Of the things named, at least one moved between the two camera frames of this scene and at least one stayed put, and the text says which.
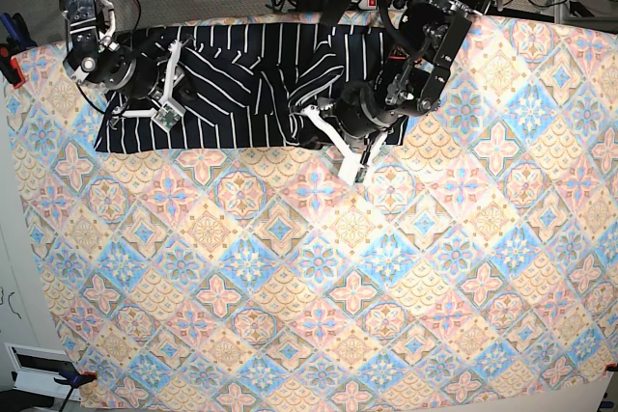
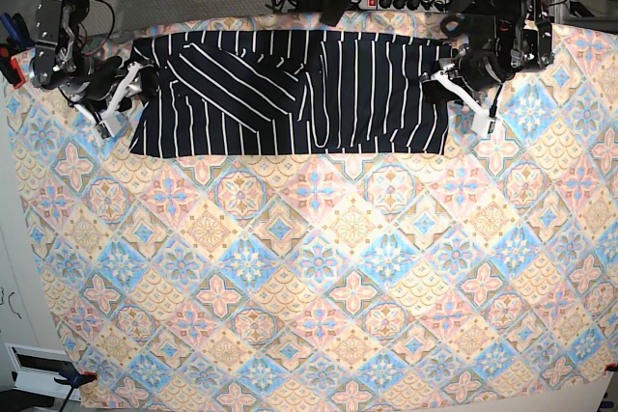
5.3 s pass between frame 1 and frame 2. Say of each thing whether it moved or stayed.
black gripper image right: moved
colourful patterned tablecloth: stayed
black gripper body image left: moved
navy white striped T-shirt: moved
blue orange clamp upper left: stayed
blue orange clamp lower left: stayed
